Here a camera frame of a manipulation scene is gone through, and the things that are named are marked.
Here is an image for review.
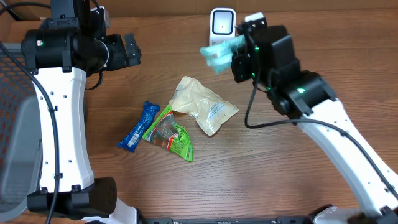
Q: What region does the teal snack packet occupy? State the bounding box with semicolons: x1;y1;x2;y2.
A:
200;35;245;73

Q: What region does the beige snack bag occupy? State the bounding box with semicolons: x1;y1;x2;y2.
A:
169;76;239;136

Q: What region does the blue snack bar wrapper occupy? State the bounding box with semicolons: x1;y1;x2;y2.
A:
117;101;160;152

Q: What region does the green snack bag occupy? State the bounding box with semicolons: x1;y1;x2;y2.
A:
142;105;193;162

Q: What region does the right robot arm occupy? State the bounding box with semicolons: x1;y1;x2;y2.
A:
232;13;397;223

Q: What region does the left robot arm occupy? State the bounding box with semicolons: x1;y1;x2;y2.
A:
22;1;144;224

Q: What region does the white barcode scanner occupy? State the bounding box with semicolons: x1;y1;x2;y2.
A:
209;7;236;46

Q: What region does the grey plastic shopping basket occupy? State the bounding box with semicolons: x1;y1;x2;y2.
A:
1;52;42;222

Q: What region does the cardboard box wall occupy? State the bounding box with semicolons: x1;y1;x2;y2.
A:
0;0;398;22

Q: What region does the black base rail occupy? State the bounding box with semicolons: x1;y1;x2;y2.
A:
145;216;313;224

